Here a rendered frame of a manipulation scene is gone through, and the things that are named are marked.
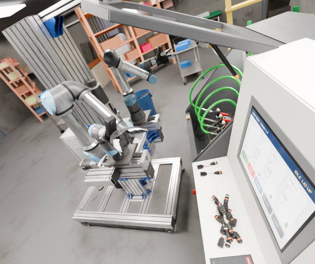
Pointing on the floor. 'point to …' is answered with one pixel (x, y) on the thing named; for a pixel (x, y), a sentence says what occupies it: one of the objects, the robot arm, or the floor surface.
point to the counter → (99, 72)
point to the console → (290, 124)
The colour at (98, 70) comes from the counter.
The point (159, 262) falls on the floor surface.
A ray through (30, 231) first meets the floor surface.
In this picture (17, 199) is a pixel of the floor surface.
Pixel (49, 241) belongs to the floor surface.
